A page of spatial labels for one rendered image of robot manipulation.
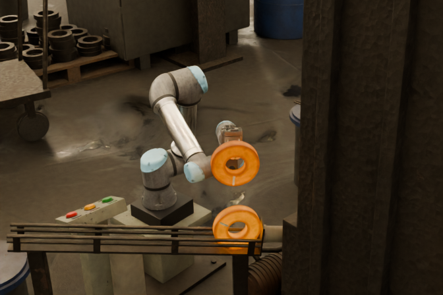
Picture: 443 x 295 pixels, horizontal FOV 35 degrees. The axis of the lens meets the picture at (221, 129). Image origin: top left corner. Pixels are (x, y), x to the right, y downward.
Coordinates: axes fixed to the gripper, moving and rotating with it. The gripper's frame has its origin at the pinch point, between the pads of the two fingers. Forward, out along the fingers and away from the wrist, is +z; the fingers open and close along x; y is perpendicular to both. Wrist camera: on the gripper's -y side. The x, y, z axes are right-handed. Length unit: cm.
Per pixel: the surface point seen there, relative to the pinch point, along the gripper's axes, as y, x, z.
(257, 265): -39.2, 7.3, -5.5
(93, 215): -26, -49, -28
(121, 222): -45, -43, -75
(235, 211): -16.1, -0.5, 4.6
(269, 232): -24.5, 10.6, 2.4
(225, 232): -23.8, -3.9, 2.9
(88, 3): 43, -82, -344
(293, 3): 38, 83, -363
